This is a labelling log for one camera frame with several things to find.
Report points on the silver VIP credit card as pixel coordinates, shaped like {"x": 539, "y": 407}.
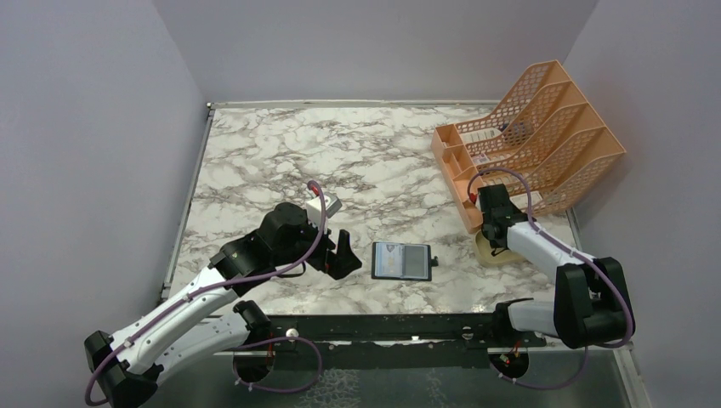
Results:
{"x": 388, "y": 260}

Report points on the beige card tray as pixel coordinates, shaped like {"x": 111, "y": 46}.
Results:
{"x": 493, "y": 257}

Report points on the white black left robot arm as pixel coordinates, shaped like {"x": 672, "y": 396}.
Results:
{"x": 209, "y": 315}

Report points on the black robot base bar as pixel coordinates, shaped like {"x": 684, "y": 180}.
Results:
{"x": 374, "y": 341}

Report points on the orange mesh file organizer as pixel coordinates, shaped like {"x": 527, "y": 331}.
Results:
{"x": 544, "y": 129}

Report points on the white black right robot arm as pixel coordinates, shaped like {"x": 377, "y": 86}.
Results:
{"x": 590, "y": 306}

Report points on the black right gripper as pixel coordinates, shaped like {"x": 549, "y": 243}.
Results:
{"x": 515, "y": 207}

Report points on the black leather card holder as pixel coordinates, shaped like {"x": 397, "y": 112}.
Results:
{"x": 433, "y": 262}

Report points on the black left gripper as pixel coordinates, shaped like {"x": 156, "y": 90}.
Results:
{"x": 339, "y": 263}

